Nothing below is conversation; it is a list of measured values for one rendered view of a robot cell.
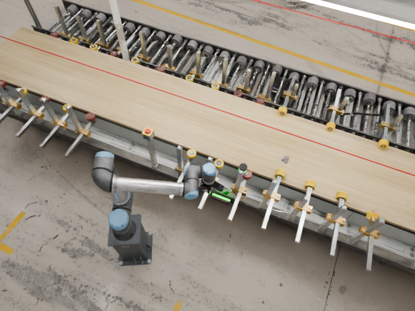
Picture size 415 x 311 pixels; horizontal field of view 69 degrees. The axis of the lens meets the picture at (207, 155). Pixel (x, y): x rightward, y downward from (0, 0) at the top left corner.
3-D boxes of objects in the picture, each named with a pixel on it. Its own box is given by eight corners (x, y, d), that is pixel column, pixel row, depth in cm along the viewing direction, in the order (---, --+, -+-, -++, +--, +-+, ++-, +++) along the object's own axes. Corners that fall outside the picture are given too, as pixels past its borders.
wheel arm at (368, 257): (368, 271, 208) (370, 270, 205) (364, 269, 208) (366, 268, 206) (373, 224, 226) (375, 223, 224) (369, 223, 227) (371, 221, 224)
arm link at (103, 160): (113, 214, 245) (86, 169, 182) (117, 194, 255) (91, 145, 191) (133, 213, 246) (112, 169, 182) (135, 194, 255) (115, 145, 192)
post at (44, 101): (64, 134, 290) (43, 100, 250) (61, 133, 291) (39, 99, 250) (66, 132, 292) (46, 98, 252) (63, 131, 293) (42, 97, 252)
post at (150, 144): (155, 168, 270) (150, 139, 232) (150, 166, 271) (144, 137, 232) (158, 164, 272) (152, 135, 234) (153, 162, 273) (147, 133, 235)
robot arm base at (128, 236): (135, 240, 245) (133, 236, 237) (112, 241, 244) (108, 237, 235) (136, 218, 255) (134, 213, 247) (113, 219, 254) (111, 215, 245)
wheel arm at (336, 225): (333, 257, 212) (335, 256, 209) (328, 255, 213) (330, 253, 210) (343, 197, 237) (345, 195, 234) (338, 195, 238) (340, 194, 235)
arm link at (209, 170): (201, 161, 202) (216, 161, 202) (201, 170, 212) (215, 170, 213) (201, 173, 197) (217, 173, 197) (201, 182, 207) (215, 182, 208)
